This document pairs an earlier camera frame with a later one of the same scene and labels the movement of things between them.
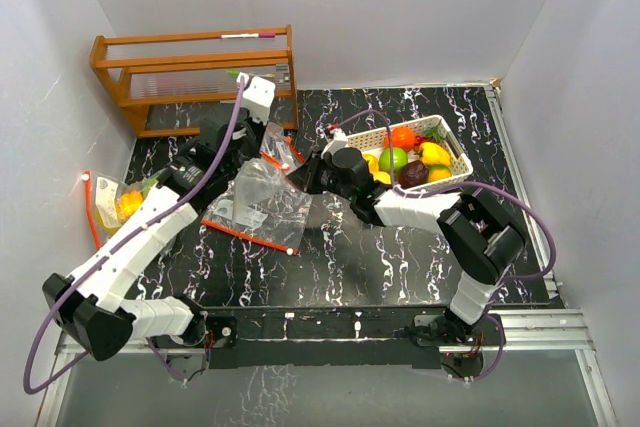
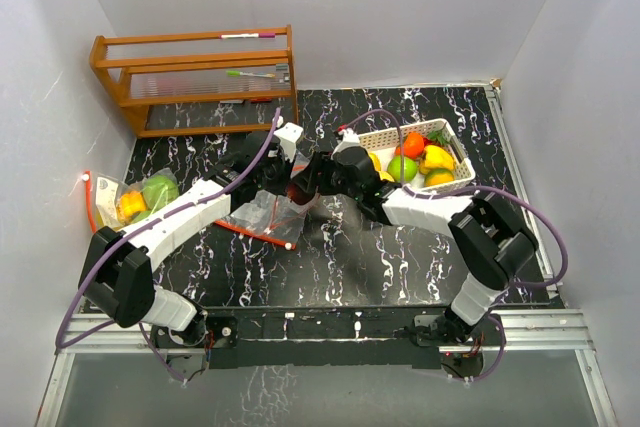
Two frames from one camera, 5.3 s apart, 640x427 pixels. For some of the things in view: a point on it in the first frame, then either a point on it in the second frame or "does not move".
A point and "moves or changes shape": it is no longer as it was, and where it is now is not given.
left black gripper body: x=254 y=134 → x=274 y=179
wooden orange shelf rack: x=176 y=67 does not move
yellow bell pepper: x=127 y=204 does not move
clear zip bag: x=283 y=150 moves or changes shape
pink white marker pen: x=256 y=35 does not move
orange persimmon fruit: x=402 y=137 moves or changes shape
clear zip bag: x=262 y=206 does not move
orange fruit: x=383 y=176 does not move
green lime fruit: x=400 y=159 → x=394 y=168
